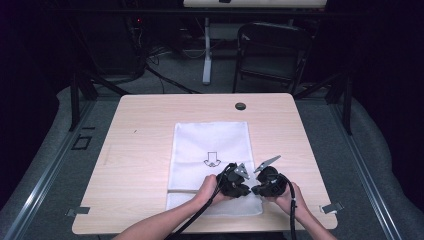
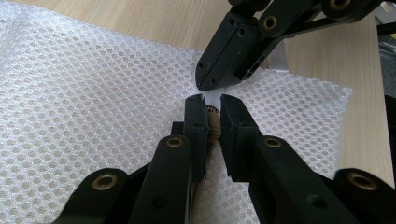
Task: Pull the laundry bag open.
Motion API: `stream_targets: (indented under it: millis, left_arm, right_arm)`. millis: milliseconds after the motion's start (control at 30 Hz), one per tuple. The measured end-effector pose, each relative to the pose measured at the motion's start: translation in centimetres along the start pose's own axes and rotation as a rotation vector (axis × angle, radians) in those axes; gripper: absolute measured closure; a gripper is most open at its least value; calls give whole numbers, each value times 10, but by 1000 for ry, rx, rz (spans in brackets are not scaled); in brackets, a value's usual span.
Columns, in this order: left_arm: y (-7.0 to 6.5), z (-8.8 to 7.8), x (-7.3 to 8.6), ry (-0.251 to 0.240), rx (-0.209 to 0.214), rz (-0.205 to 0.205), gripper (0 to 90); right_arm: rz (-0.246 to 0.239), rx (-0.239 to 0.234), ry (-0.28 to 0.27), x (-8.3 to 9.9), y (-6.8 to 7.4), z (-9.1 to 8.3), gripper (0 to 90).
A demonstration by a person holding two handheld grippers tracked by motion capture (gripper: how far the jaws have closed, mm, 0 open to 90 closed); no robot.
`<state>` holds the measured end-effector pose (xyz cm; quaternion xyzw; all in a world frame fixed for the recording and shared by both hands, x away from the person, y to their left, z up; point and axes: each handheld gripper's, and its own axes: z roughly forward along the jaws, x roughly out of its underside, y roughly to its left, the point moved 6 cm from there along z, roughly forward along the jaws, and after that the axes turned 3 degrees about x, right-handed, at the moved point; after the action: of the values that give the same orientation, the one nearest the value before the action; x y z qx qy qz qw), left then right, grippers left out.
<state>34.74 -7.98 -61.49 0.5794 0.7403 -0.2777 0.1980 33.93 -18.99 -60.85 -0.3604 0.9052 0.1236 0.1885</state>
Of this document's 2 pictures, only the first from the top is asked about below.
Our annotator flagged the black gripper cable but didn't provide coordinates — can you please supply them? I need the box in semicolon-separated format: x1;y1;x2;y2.
278;173;299;240
164;162;236;240

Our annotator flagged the black folding chair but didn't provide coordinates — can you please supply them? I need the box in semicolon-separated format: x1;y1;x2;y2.
232;21;314;96

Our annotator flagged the grey metal table bracket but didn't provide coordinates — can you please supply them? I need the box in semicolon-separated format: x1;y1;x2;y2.
65;206;91;218
319;201;345;215

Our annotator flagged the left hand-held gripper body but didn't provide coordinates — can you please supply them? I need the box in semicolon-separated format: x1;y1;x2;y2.
216;162;251;198

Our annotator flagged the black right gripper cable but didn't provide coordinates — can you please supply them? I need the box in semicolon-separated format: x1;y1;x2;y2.
278;173;299;240

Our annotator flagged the white desk leg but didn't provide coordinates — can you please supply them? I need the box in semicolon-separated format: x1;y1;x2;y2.
201;17;214;86

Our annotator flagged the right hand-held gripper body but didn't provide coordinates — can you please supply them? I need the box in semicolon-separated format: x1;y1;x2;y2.
253;155;290;198

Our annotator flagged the aluminium floor rail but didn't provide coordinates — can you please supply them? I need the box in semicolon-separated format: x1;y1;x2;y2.
2;99;98;240
328;99;404;240

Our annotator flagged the dark computer tower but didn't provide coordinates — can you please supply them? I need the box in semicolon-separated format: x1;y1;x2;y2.
79;14;148;78

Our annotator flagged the black frame post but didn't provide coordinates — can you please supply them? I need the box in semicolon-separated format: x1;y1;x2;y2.
68;73;82;132
341;73;354;136

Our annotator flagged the person's left hand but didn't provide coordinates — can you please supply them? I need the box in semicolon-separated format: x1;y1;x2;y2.
194;173;233;208

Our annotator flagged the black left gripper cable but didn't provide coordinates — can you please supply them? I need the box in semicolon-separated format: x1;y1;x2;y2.
164;162;236;240

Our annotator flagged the black floor cable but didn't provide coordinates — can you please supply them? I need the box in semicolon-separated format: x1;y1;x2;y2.
144;64;202;95

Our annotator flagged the black horizontal frame bar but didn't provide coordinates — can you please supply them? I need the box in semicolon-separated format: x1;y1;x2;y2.
49;8;368;18

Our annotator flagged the white desk top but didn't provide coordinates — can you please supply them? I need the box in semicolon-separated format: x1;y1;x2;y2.
183;0;329;9

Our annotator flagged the person's right hand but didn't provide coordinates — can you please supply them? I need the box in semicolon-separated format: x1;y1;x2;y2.
265;181;310;219

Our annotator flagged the white cloth bag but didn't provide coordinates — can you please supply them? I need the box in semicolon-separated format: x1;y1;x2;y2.
165;121;264;218

